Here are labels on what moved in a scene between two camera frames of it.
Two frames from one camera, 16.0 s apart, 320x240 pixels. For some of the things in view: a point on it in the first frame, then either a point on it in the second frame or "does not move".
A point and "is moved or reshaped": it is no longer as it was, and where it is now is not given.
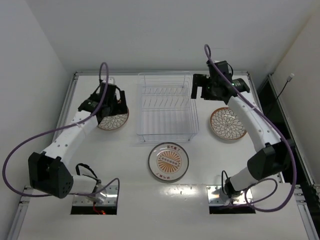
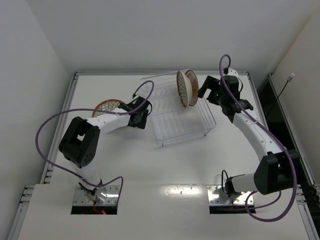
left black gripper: (119, 104) -> (130, 105)
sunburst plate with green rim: (168, 161) is moved or reshaped
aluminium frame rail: (66, 104) does not move
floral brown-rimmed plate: (225, 124) -> (184, 88)
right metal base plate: (214, 198) does not move
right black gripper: (200, 83) does not move
